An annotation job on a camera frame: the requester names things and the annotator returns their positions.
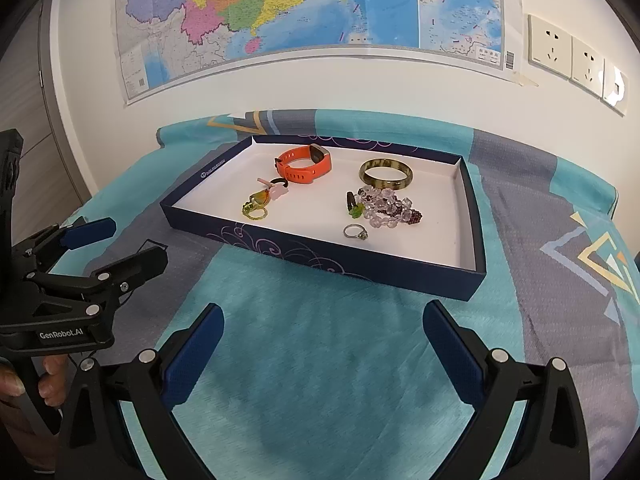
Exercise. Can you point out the person's left forearm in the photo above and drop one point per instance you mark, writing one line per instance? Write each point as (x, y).
(20, 440)

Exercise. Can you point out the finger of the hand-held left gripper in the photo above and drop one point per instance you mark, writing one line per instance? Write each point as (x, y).
(90, 232)
(140, 265)

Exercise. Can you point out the colourful wall map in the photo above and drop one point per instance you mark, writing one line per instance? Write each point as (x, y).
(300, 10)

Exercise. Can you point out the wardrobe door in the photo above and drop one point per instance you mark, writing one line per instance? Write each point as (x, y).
(60, 110)

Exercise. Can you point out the orange smart watch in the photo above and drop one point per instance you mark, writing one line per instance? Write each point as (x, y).
(300, 176)

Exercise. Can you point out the tortoiseshell bangle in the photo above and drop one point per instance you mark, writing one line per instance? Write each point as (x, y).
(385, 185)

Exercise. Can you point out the white wall socket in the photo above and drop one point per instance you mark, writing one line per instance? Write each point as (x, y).
(587, 67)
(615, 87)
(550, 47)

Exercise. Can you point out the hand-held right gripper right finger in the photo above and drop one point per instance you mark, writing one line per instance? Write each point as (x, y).
(450, 355)

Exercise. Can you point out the dark blue shallow box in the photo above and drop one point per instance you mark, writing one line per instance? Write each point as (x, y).
(310, 215)

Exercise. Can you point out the person's left hand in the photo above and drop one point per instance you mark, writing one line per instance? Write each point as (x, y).
(55, 375)

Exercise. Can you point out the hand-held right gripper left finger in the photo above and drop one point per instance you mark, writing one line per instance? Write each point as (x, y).
(195, 355)

